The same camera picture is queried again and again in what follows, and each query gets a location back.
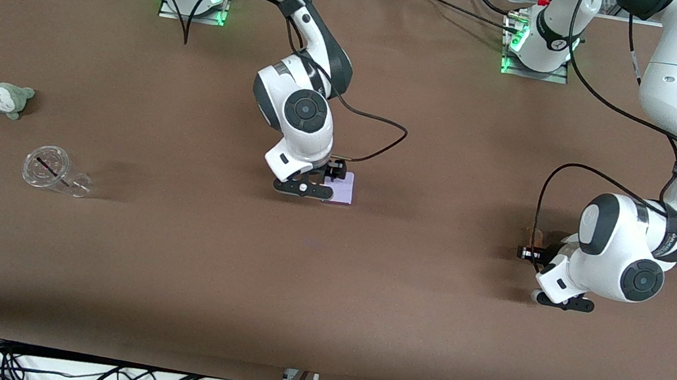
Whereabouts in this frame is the lilac flip phone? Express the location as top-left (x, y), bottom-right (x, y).
top-left (327, 171), bottom-right (357, 207)

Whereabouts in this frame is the brown paper table cover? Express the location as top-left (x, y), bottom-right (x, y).
top-left (0, 0), bottom-right (677, 380)

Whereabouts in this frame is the black drinking straw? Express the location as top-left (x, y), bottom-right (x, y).
top-left (32, 157), bottom-right (75, 187)

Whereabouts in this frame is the clear lidded plastic cup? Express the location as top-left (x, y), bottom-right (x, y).
top-left (18, 141), bottom-right (98, 201)

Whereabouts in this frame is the grey-green Totoro plush toy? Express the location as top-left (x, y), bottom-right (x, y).
top-left (0, 79), bottom-right (37, 123)

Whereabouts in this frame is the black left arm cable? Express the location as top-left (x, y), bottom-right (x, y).
top-left (528, 0), bottom-right (677, 291)

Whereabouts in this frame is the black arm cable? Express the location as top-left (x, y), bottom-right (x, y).
top-left (528, 0), bottom-right (677, 291)
top-left (97, 0), bottom-right (427, 171)

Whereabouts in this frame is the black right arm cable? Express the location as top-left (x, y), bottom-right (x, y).
top-left (97, 0), bottom-right (427, 171)

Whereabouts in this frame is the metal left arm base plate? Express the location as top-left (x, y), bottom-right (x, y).
top-left (499, 12), bottom-right (576, 85)

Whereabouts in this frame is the black cable to left base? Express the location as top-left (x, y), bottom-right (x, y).
top-left (395, 0), bottom-right (526, 34)

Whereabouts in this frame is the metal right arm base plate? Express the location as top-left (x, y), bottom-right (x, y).
top-left (157, 0), bottom-right (232, 28)

